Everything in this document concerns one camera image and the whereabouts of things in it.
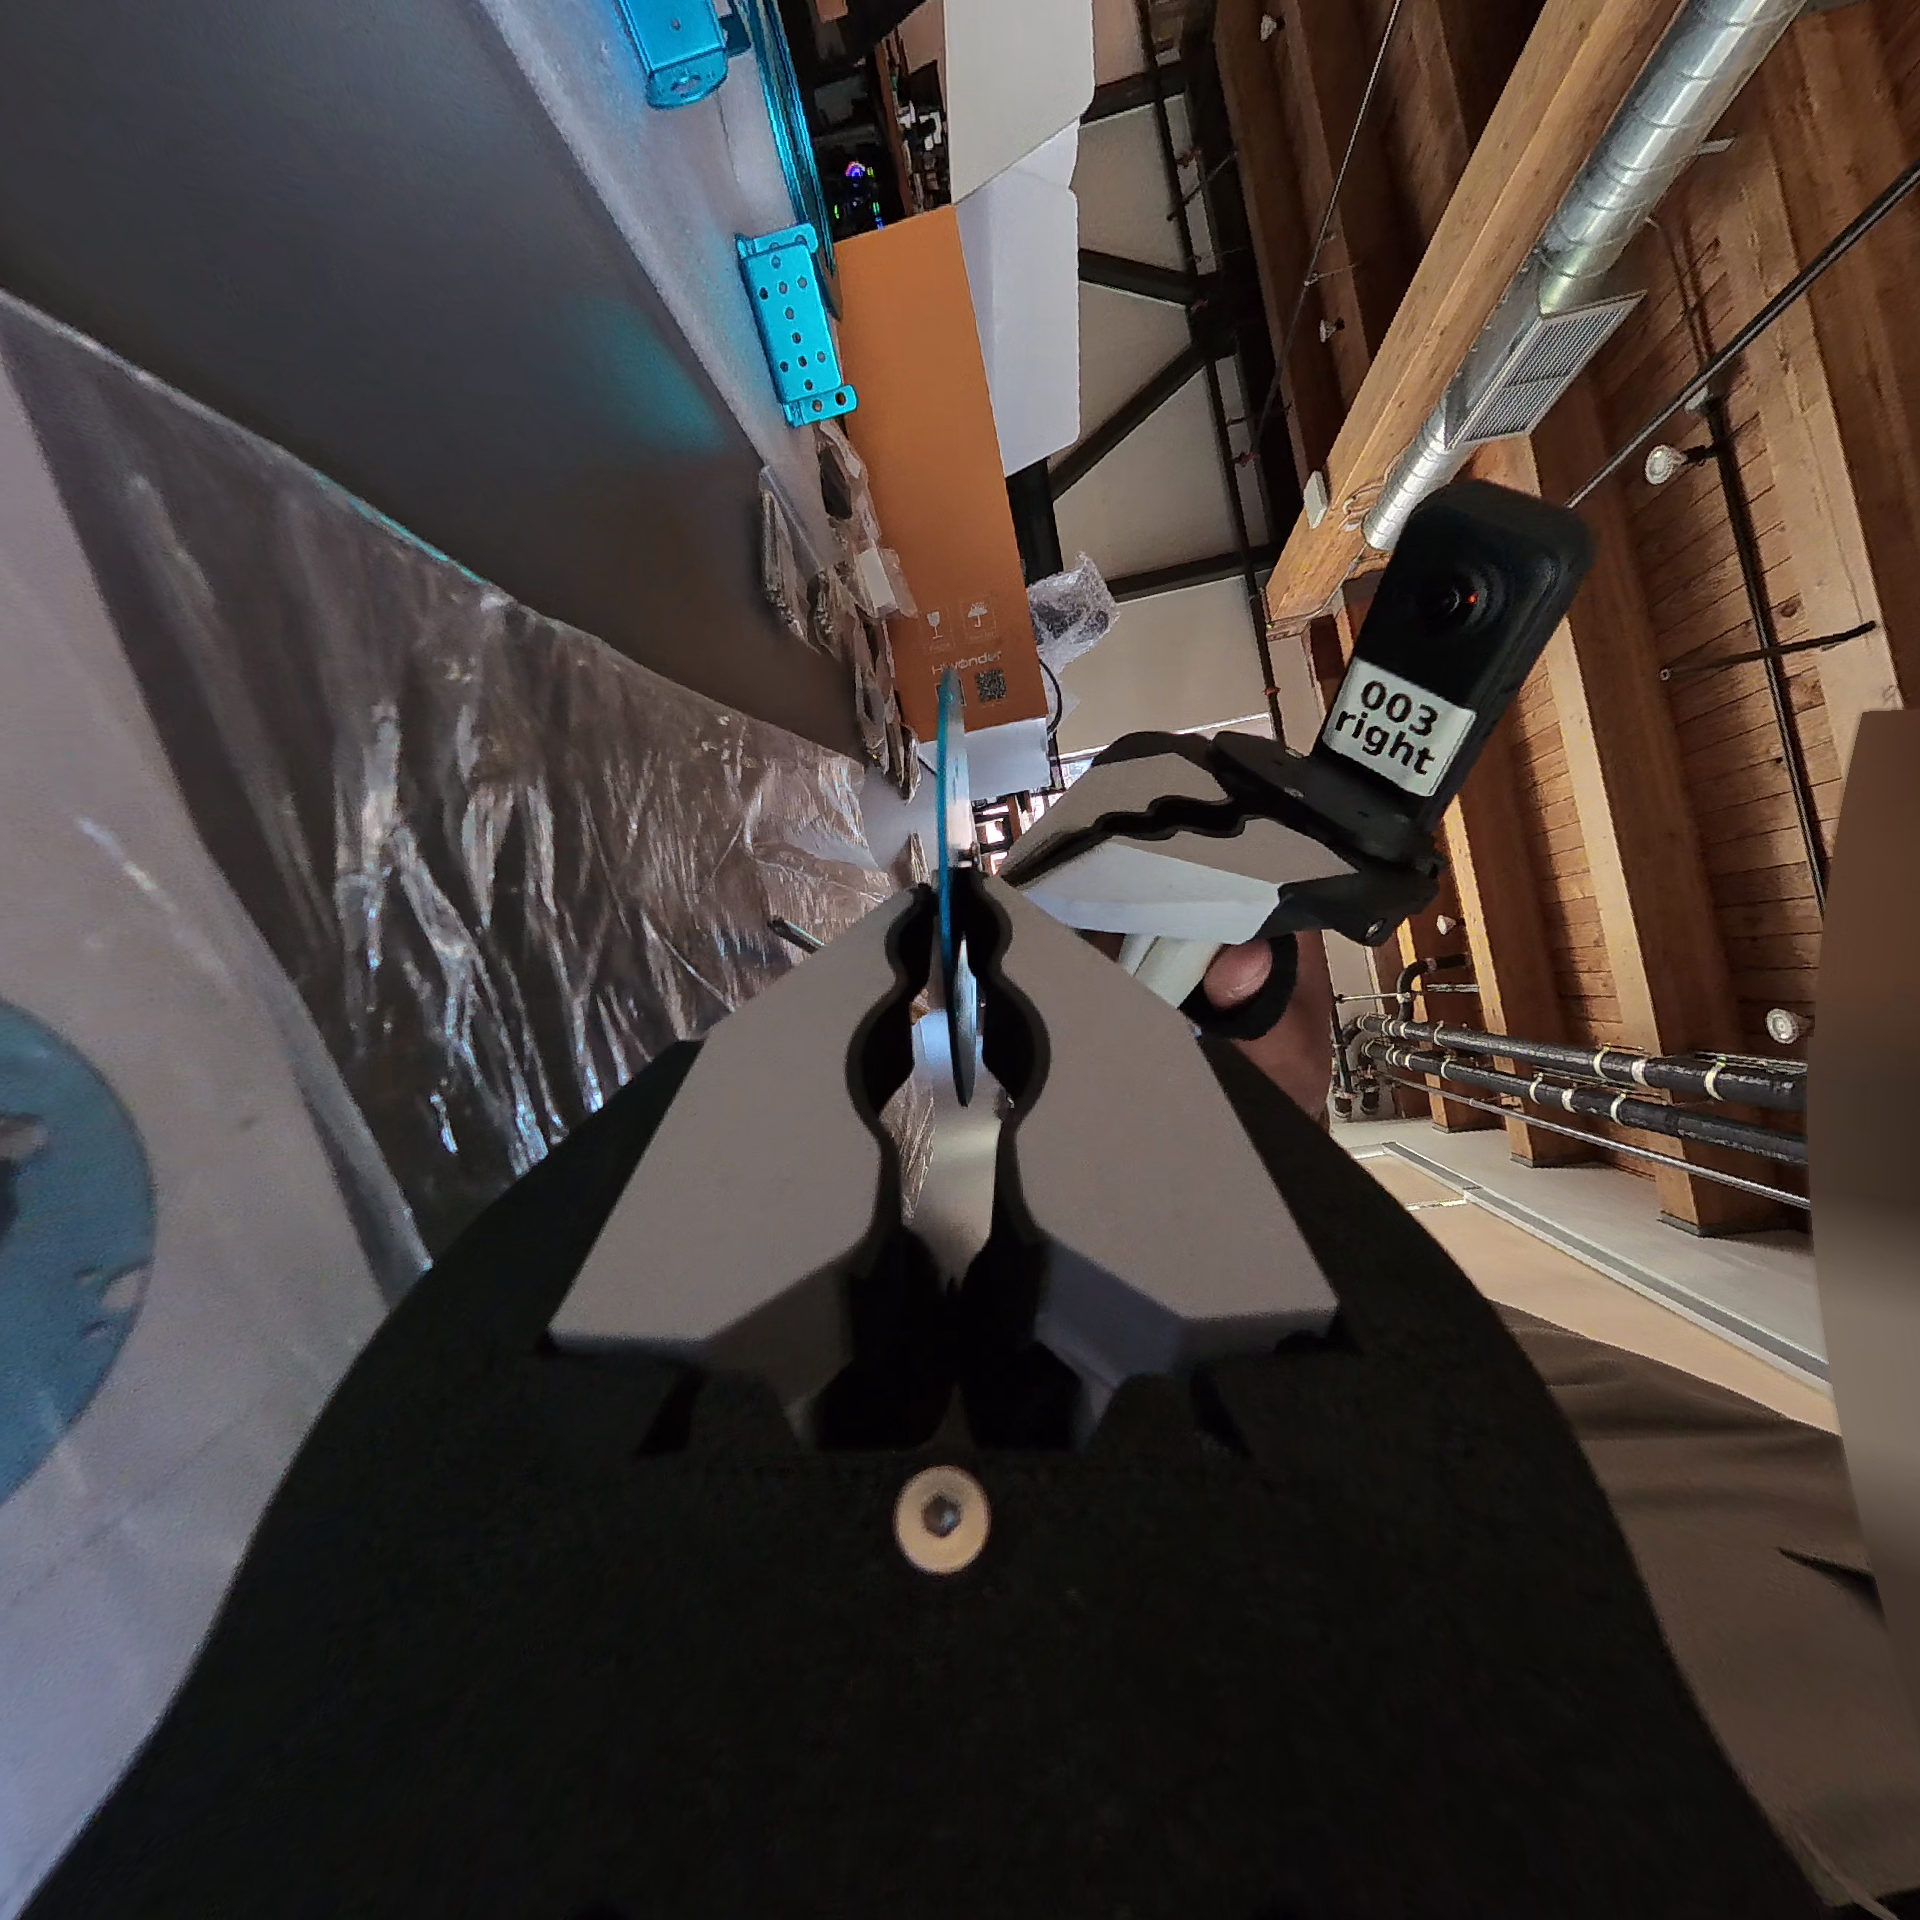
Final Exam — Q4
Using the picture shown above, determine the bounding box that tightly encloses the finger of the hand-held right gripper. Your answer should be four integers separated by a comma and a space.
1046, 729, 1251, 840
995, 817, 1362, 945

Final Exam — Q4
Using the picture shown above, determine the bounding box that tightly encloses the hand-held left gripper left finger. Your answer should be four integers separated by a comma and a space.
547, 880, 963, 1448

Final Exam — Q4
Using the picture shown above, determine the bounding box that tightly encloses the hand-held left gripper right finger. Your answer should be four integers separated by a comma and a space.
964, 872, 1340, 1445

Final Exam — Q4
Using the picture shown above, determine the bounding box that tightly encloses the blue round metal plate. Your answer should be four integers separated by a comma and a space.
918, 668, 993, 1109

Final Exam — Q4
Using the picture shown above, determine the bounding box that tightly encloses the person's right hand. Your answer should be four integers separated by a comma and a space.
1197, 934, 1340, 1125

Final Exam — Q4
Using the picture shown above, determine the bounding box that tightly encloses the bubble wrap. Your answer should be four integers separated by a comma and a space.
1026, 550, 1125, 648

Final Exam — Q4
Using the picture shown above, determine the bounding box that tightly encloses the pile of small screw bags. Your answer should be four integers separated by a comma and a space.
754, 420, 927, 815

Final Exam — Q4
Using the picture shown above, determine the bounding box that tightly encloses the orange and white cardboard box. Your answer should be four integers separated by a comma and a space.
833, 0, 1100, 783

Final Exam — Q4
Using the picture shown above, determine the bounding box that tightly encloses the clear plastic bag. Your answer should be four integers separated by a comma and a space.
0, 293, 942, 1263

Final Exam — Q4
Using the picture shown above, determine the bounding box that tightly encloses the black insulated pipe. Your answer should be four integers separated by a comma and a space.
1350, 1013, 1813, 1116
1335, 1048, 1813, 1168

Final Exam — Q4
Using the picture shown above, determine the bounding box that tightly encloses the person's beige jacket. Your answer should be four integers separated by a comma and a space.
1500, 1305, 1886, 1920

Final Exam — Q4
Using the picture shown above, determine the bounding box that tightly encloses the assembly guide paper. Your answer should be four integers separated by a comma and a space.
0, 374, 433, 1704

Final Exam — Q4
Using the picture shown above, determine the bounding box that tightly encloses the white foam sheet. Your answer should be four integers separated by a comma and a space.
497, 0, 879, 501

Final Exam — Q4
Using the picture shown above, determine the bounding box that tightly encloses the silver spiral air duct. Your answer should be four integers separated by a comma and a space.
1362, 0, 1806, 550

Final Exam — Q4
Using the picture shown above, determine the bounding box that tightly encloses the blue L bracket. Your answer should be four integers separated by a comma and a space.
737, 223, 862, 431

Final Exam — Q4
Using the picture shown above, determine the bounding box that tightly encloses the blue metal ring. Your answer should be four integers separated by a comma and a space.
743, 0, 846, 289

